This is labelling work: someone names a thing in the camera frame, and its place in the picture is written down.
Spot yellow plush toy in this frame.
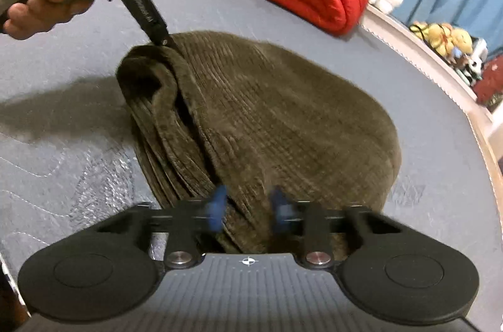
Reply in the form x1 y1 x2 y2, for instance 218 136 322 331
425 23 453 57
450 29 475 55

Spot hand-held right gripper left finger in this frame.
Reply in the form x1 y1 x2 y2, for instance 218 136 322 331
98 186 229 270

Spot grey quilted mattress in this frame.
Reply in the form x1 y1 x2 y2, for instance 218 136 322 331
0 0 503 332

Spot olive corduroy pants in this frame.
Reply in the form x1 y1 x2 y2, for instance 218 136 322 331
116 30 402 254

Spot black and white ball plush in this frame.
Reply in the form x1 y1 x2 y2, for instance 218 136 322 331
467 54 487 80

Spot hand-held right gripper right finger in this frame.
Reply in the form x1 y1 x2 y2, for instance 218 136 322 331
271 187 397 270

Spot dark red cushion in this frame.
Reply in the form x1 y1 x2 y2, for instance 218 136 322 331
475 55 503 113

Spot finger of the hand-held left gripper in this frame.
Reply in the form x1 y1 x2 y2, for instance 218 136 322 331
117 0 180 50

